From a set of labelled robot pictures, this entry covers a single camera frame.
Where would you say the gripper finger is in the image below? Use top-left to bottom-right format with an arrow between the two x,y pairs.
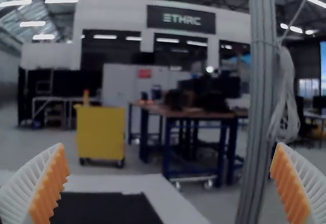
269,142 -> 326,224
0,142 -> 71,224

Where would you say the black mat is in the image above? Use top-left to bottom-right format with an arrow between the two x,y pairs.
52,191 -> 165,224

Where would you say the yellow wheeled cabinet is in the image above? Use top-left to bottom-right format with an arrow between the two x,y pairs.
75,105 -> 127,169

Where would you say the blue metal workbench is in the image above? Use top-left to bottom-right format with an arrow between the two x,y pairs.
161,118 -> 247,190
127,101 -> 249,163

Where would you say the grey metal table frame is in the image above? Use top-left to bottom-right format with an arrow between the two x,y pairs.
32,96 -> 102,131

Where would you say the white cable bundle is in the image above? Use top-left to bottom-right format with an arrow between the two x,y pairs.
267,43 -> 301,143

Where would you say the aluminium post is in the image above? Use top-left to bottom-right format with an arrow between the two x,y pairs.
235,0 -> 278,224

